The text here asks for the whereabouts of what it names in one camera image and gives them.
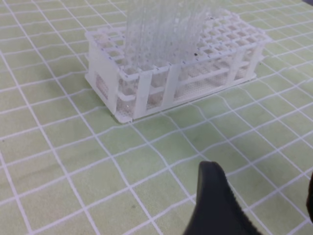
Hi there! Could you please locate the glass test tube in rack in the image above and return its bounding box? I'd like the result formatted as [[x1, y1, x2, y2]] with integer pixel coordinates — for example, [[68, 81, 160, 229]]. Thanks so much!
[[139, 0, 161, 71], [124, 0, 147, 72]]

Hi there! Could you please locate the green checkered tablecloth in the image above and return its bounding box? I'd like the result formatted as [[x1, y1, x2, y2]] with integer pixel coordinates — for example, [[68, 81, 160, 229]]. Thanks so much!
[[0, 0, 313, 235]]

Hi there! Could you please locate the white plastic test tube rack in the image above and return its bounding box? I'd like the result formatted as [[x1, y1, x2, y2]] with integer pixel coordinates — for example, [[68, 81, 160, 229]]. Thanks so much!
[[85, 10, 271, 123]]

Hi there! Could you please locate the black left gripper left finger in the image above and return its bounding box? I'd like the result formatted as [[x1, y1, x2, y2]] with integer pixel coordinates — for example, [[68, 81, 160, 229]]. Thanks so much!
[[184, 161, 261, 235]]

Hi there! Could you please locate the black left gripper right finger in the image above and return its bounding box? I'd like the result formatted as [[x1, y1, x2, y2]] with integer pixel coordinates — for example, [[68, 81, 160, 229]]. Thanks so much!
[[306, 173, 313, 222]]

